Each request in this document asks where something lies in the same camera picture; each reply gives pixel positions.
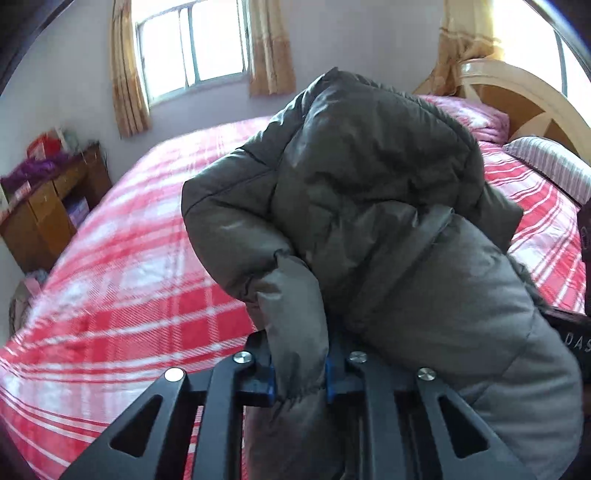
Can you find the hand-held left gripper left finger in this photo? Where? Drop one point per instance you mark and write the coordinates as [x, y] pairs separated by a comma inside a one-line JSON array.
[[268, 390]]

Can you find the cream and wood headboard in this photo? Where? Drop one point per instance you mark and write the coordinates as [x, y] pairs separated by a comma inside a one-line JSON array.
[[521, 106]]

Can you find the purple cloth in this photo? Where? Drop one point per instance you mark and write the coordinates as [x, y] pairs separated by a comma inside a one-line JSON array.
[[32, 170]]

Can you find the yellow tied curtain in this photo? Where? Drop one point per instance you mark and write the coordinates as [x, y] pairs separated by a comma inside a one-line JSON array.
[[457, 46]]

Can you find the bright arched window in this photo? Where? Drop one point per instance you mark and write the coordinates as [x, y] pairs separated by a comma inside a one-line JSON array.
[[531, 41]]

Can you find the beige patterned curtain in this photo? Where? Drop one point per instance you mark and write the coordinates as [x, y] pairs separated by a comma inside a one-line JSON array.
[[272, 50], [129, 78]]

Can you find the barred window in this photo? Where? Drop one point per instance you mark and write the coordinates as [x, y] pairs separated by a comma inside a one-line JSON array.
[[194, 46]]

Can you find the grey puffer jacket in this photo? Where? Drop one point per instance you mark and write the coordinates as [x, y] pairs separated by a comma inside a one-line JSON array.
[[369, 207]]

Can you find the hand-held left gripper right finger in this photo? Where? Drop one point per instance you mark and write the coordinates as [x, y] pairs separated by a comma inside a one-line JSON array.
[[330, 385]]

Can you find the wooden desk with drawers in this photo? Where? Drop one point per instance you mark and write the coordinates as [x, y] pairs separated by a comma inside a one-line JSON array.
[[41, 221]]

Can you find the striped pillow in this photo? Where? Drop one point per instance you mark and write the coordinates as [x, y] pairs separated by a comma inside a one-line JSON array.
[[549, 161]]

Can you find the red bag on cabinet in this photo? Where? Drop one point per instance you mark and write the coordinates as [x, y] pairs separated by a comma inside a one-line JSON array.
[[44, 146]]

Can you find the pink folded quilt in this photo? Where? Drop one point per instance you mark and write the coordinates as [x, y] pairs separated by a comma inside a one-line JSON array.
[[480, 120]]

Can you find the bed with red plaid sheet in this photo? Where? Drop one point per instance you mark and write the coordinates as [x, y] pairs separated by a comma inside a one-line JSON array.
[[138, 277]]

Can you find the blue box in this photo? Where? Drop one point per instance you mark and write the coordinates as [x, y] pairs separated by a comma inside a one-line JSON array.
[[77, 212]]

